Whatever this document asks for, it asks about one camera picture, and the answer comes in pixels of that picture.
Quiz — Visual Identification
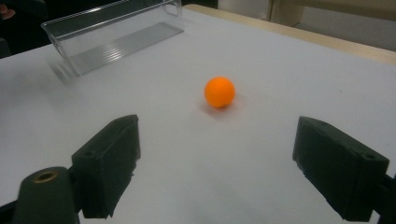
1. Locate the orange ball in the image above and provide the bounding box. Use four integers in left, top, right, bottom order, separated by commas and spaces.
204, 76, 236, 109

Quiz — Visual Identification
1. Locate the light wooden shelf unit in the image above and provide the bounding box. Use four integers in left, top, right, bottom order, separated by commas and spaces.
218, 0, 396, 23

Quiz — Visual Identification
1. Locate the clear plastic container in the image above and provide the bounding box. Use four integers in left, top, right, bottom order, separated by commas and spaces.
40, 0, 185, 77

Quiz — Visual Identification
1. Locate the white table cover sheet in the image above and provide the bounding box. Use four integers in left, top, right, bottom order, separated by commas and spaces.
0, 7, 396, 224

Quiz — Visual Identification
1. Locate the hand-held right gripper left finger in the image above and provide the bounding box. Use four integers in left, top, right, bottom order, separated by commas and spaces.
71, 114, 142, 219

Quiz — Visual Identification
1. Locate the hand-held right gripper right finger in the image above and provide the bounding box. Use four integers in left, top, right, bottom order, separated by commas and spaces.
292, 116, 390, 222

